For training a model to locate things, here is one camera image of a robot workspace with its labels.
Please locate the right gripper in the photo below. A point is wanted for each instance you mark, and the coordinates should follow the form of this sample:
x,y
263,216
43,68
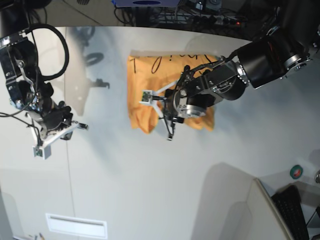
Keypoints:
x,y
56,118

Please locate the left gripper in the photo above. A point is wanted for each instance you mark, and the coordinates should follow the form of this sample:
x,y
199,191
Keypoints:
x,y
177,107

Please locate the orange yellow t-shirt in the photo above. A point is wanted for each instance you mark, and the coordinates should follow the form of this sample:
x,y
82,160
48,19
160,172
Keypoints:
x,y
154,73

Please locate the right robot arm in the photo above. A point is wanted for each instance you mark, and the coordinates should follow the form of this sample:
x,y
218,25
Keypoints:
x,y
28,89

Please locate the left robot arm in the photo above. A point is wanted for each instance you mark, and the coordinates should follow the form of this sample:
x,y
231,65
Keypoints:
x,y
285,46

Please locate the black power strip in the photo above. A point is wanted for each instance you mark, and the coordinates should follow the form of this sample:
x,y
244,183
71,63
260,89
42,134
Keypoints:
x,y
219,20

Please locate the white paper label on table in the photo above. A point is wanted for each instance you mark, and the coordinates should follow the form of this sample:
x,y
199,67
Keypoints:
x,y
79,227

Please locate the green tape roll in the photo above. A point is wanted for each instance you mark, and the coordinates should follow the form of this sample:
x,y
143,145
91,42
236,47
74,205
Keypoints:
x,y
296,172

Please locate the black keyboard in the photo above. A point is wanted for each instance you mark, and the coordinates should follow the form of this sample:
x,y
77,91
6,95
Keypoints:
x,y
288,204

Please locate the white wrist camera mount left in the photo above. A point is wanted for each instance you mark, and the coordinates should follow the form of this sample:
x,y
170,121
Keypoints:
x,y
162,102

